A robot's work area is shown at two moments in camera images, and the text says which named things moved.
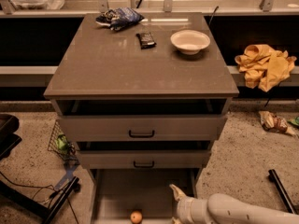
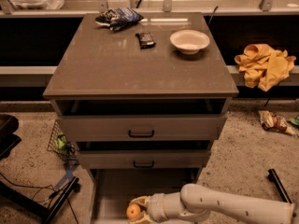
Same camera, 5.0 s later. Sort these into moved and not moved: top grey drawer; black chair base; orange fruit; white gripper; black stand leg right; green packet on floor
Moved: white gripper; orange fruit
Not moved: top grey drawer; green packet on floor; black chair base; black stand leg right
